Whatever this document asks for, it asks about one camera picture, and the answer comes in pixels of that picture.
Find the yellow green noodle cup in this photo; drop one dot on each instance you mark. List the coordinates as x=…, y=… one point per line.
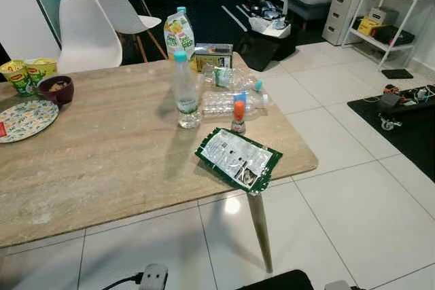
x=17, y=78
x=42, y=69

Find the large black floor mat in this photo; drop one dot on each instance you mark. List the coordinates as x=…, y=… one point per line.
x=411, y=144

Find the white plastic chair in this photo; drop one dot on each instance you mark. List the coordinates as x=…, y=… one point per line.
x=85, y=35
x=122, y=13

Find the small yellow box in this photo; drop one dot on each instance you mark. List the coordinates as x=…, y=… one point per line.
x=367, y=27

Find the small flat black scale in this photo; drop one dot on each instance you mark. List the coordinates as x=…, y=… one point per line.
x=397, y=73

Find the green brown tea box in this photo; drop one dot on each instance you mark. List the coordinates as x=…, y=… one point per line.
x=214, y=58

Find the green silver snack bag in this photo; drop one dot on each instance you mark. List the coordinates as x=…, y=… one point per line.
x=238, y=157

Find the black open bag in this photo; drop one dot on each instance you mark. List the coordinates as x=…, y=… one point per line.
x=262, y=49

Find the clear bottle blue label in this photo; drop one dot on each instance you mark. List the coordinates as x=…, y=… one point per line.
x=228, y=103

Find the dark red bowl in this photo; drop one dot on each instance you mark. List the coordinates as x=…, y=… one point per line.
x=56, y=92

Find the light wooden dining table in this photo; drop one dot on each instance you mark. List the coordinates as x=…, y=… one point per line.
x=102, y=168

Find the black robot right foot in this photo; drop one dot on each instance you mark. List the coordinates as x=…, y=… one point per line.
x=275, y=282

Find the clear water bottle teal cap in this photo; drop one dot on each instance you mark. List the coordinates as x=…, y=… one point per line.
x=185, y=93

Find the small orange cap bottle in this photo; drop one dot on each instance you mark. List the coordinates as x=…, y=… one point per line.
x=238, y=117

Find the crumpled clear plastic bottle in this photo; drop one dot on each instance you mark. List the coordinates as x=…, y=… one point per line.
x=231, y=78

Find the white drawer cabinet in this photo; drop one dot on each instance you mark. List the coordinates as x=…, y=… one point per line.
x=343, y=5

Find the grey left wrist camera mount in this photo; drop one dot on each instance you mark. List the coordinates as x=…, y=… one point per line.
x=154, y=278

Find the floral patterned plate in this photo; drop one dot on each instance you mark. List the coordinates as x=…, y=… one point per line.
x=24, y=120

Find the yellow green juice carton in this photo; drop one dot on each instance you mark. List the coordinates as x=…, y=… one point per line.
x=179, y=35

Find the white metal shelf rack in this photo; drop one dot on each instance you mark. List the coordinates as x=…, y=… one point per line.
x=391, y=49

